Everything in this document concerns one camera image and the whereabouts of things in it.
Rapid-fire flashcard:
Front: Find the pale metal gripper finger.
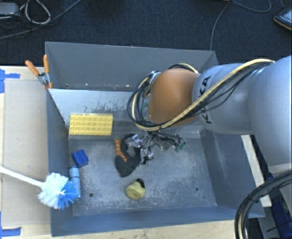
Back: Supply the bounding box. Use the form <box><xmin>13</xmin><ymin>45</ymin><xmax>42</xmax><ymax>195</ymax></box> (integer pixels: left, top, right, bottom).
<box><xmin>140</xmin><ymin>148</ymin><xmax>154</xmax><ymax>165</ymax></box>
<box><xmin>125</xmin><ymin>134</ymin><xmax>144</xmax><ymax>149</ymax></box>

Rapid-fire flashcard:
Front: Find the white and blue brush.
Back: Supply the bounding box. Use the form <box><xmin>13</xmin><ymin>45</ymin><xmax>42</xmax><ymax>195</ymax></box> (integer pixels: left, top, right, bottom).
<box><xmin>0</xmin><ymin>159</ymin><xmax>78</xmax><ymax>210</ymax></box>

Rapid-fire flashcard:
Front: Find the grey metal bin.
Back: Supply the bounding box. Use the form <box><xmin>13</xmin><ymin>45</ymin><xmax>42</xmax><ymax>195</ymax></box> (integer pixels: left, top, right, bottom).
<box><xmin>44</xmin><ymin>41</ymin><xmax>266</xmax><ymax>237</ymax></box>

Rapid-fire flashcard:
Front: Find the grey cylinder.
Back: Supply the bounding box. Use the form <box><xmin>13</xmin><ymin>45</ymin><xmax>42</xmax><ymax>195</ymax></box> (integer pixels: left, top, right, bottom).
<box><xmin>68</xmin><ymin>166</ymin><xmax>82</xmax><ymax>200</ymax></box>

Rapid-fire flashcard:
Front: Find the yellow studded toy plate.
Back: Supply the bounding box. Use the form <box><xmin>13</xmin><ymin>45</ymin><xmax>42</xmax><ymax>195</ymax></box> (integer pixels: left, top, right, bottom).
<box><xmin>69</xmin><ymin>113</ymin><xmax>114</xmax><ymax>136</ymax></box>

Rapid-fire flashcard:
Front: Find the blue ribbed block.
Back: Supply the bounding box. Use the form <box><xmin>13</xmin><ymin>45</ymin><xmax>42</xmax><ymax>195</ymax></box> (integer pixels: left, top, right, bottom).
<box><xmin>72</xmin><ymin>149</ymin><xmax>90</xmax><ymax>168</ymax></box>

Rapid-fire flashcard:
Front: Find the pale cardboard board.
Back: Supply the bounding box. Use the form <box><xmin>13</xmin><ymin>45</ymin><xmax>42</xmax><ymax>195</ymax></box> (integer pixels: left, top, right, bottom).
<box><xmin>0</xmin><ymin>78</ymin><xmax>52</xmax><ymax>227</ymax></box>

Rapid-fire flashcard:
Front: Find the yellow and black round sponge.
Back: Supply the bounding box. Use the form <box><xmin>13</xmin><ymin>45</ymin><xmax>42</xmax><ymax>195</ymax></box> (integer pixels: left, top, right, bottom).
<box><xmin>125</xmin><ymin>178</ymin><xmax>146</xmax><ymax>200</ymax></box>

